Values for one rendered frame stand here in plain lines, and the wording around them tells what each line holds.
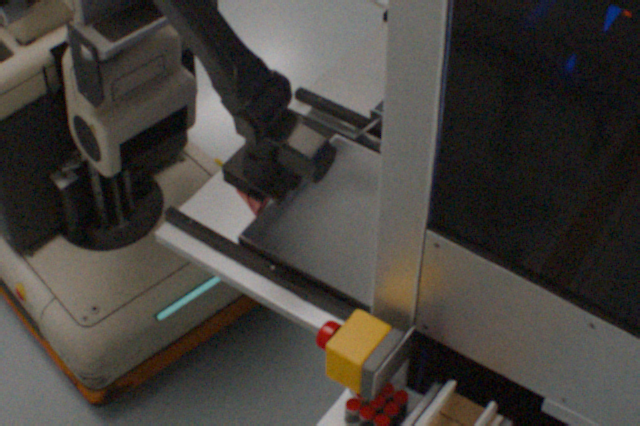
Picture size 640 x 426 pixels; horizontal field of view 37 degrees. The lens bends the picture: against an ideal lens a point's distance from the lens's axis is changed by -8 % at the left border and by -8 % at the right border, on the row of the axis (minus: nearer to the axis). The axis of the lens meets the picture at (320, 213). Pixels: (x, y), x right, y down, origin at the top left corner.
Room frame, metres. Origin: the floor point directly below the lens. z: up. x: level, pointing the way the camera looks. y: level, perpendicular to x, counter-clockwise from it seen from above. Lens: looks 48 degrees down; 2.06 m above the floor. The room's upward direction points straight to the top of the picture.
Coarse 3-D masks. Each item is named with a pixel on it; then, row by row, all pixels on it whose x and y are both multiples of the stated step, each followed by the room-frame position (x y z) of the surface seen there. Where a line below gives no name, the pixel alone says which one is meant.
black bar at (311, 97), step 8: (304, 88) 1.34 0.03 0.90; (296, 96) 1.33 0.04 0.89; (304, 96) 1.32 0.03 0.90; (312, 96) 1.32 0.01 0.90; (320, 96) 1.32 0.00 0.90; (312, 104) 1.31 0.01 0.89; (320, 104) 1.31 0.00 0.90; (328, 104) 1.30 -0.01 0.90; (336, 104) 1.30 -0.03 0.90; (328, 112) 1.30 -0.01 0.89; (336, 112) 1.29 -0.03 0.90; (344, 112) 1.28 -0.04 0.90; (352, 112) 1.28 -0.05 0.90; (344, 120) 1.28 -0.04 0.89; (352, 120) 1.27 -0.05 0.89; (360, 120) 1.26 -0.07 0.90; (368, 120) 1.26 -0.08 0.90; (360, 128) 1.26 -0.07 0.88; (376, 128) 1.24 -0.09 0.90; (376, 136) 1.24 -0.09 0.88
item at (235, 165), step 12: (240, 156) 1.07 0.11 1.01; (252, 156) 1.02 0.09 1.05; (276, 156) 1.02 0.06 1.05; (228, 168) 1.04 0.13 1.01; (240, 168) 1.04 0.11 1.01; (252, 168) 1.02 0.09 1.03; (264, 168) 1.01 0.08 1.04; (276, 168) 1.02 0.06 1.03; (288, 168) 1.05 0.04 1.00; (240, 180) 1.02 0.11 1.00; (252, 180) 1.02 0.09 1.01; (264, 180) 1.01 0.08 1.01; (276, 180) 1.02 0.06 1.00; (288, 180) 1.03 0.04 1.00; (300, 180) 1.04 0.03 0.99; (264, 192) 1.00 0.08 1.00; (276, 192) 1.00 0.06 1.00; (288, 192) 1.01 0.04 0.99; (276, 204) 0.99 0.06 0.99
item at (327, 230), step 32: (352, 160) 1.19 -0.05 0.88; (320, 192) 1.12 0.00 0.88; (352, 192) 1.12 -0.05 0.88; (256, 224) 1.03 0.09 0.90; (288, 224) 1.05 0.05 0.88; (320, 224) 1.05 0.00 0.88; (352, 224) 1.05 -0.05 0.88; (288, 256) 0.99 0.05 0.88; (320, 256) 0.99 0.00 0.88; (352, 256) 0.99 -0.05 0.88; (320, 288) 0.92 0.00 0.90; (352, 288) 0.93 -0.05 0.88
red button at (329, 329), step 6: (324, 324) 0.77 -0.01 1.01; (330, 324) 0.76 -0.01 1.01; (336, 324) 0.77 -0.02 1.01; (324, 330) 0.76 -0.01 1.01; (330, 330) 0.75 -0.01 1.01; (336, 330) 0.76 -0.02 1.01; (318, 336) 0.75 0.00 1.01; (324, 336) 0.75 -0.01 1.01; (330, 336) 0.75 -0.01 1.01; (318, 342) 0.75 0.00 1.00; (324, 342) 0.74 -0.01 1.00; (324, 348) 0.74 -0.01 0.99
